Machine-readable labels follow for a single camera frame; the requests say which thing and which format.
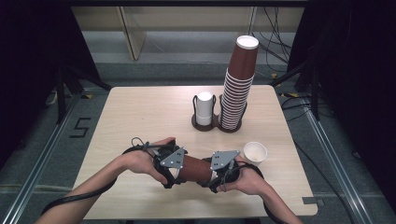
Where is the single brown paper cup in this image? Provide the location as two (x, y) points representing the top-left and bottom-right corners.
(177, 154), (218, 185)

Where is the bundle of thin black cables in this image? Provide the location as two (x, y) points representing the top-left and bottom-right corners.
(250, 6), (293, 74)

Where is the black floor cable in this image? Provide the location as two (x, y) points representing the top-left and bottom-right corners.
(281, 92), (356, 224)

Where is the stack of brown paper cups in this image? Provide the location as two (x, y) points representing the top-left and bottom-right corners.
(218, 35), (261, 131)

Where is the black metal stand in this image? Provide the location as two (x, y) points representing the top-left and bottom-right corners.
(54, 62), (113, 125)
(269, 59), (321, 122)

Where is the black wire cup holder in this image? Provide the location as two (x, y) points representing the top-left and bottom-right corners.
(191, 92), (248, 134)

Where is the metal floor rail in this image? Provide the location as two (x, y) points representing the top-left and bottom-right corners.
(303, 102), (375, 224)
(0, 92), (82, 224)

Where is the person's right hand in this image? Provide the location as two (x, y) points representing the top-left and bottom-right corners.
(218, 154), (266, 197)

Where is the person's left hand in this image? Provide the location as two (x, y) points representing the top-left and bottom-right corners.
(119, 136), (177, 186)

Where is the stack of white paper cups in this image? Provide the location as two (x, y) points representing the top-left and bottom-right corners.
(195, 91), (214, 127)

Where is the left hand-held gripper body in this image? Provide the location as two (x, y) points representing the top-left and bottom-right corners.
(152, 142), (190, 188)

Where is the pale wooden shelf frame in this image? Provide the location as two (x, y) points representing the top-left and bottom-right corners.
(71, 6), (306, 62)

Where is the black curtain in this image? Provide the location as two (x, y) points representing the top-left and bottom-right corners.
(0, 0), (101, 162)
(288, 0), (396, 213)

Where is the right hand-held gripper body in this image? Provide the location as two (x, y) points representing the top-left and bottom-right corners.
(208, 149), (242, 189)

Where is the single white paper cup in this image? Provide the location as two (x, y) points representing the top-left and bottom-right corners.
(243, 141), (268, 168)

